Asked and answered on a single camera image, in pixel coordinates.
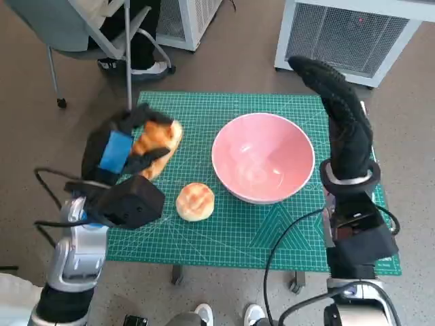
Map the green cutting mat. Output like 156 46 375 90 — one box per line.
105 90 402 276

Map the long glazed toy bread loaf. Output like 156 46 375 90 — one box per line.
130 119 184 180

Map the grey chair with metal legs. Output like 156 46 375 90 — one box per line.
3 0 177 109

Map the black right camera cable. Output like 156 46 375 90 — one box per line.
375 205 401 235

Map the pink bowl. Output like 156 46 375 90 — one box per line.
211 113 315 204

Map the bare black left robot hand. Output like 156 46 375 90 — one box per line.
81 103 176 186

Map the white robot body cover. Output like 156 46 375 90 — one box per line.
0 273 44 326

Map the small black box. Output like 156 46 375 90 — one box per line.
124 314 149 326

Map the large white mesh cabinet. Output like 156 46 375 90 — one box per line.
274 0 424 88

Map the small white mesh cabinet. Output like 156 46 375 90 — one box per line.
156 0 224 52

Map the looping black left arm cable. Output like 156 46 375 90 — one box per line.
33 167 113 211

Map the person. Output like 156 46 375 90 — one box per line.
88 0 176 81

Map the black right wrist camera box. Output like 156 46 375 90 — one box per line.
331 192 400 269

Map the long black right arm cable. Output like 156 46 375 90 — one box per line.
262 208 326 326

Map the round toy bread bun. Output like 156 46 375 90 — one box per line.
175 182 215 223

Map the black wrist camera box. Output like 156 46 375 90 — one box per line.
86 175 167 231
331 192 400 269

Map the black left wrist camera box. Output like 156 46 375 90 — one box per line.
86 175 167 231

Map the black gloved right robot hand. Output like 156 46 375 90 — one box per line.
288 55 374 181

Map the looping black right arm cable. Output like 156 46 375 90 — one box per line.
277 285 404 326

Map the looping black arm cable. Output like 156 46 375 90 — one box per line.
277 285 404 326
33 167 113 211

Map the white shoe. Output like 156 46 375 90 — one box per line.
244 303 265 326
194 303 214 326

